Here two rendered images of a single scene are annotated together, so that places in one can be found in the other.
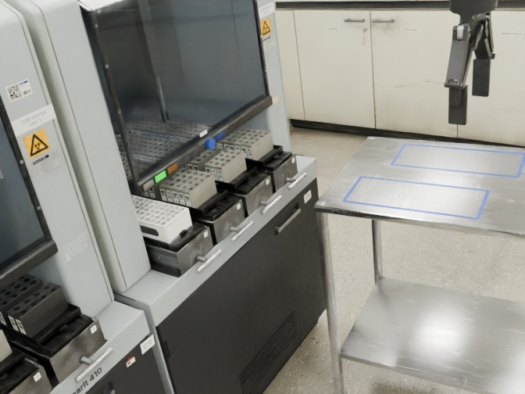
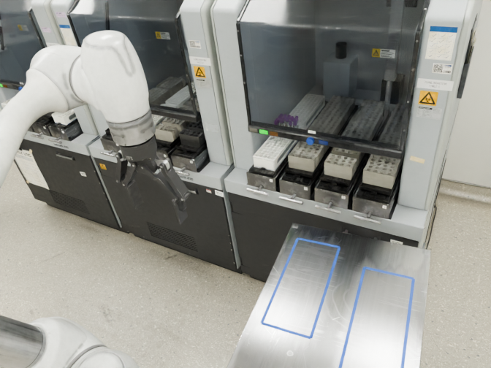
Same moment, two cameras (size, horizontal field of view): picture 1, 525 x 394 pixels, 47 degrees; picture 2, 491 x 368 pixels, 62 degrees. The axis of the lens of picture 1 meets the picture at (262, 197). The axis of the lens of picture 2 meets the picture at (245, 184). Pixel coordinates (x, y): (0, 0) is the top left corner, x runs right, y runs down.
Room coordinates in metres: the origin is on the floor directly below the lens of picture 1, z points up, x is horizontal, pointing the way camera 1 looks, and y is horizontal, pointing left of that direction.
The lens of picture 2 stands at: (1.15, -1.16, 1.82)
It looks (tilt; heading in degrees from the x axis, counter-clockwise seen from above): 38 degrees down; 86
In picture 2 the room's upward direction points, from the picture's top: 8 degrees counter-clockwise
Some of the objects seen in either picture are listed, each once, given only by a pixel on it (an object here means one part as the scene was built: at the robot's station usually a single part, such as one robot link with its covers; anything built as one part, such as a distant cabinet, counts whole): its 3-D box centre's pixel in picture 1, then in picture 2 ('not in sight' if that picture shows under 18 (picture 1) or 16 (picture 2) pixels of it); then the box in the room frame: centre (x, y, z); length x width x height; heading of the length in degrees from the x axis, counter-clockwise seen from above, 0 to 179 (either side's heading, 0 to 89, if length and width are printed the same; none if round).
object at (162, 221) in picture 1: (138, 216); (278, 146); (1.43, 0.34, 0.83); 0.30 x 0.10 x 0.06; 53
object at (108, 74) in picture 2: not in sight; (110, 74); (0.98, -0.38, 1.54); 0.13 x 0.11 x 0.16; 136
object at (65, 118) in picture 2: not in sight; (79, 108); (0.42, 1.11, 0.83); 0.30 x 0.10 x 0.06; 53
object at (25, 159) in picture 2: not in sight; (27, 167); (-0.08, 1.25, 0.43); 0.27 x 0.02 x 0.36; 143
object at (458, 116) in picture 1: (458, 105); (134, 195); (0.94, -0.35, 1.22); 0.03 x 0.01 x 0.07; 53
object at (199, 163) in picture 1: (208, 163); (345, 157); (1.66, 0.15, 0.85); 0.12 x 0.02 x 0.06; 142
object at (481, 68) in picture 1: (480, 77); (180, 209); (1.05, -0.43, 1.22); 0.03 x 0.01 x 0.07; 53
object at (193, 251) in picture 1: (109, 224); (291, 141); (1.51, 0.45, 0.78); 0.73 x 0.14 x 0.09; 53
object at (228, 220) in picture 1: (145, 198); (322, 147); (1.63, 0.35, 0.78); 0.73 x 0.14 x 0.09; 53
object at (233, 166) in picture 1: (231, 167); (338, 169); (1.61, 0.08, 0.85); 0.12 x 0.02 x 0.06; 142
